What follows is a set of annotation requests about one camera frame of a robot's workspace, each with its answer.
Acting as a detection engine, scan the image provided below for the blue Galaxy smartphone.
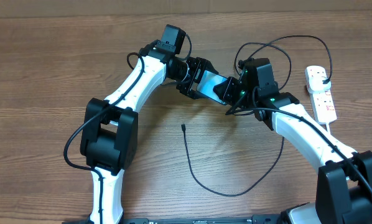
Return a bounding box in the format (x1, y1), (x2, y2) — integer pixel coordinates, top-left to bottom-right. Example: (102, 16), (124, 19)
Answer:
(196, 70), (227, 105)

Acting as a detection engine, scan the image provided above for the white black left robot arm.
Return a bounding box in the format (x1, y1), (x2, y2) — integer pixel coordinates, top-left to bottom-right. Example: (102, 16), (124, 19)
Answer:
(63, 25), (224, 223)

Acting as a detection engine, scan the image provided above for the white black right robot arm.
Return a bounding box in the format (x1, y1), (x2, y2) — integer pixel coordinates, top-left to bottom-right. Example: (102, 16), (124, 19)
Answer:
(213, 58), (372, 223)

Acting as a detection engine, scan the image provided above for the white charger plug adapter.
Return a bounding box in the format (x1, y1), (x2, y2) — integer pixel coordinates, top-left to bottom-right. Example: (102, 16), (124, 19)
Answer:
(306, 73), (332, 94)

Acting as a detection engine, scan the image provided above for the white power strip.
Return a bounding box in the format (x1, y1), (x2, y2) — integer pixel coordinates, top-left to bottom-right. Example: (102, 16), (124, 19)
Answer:
(304, 65), (338, 126)

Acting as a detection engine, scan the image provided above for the black USB charger cable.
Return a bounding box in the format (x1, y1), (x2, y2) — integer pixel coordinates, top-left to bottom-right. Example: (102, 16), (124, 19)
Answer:
(180, 35), (333, 197)

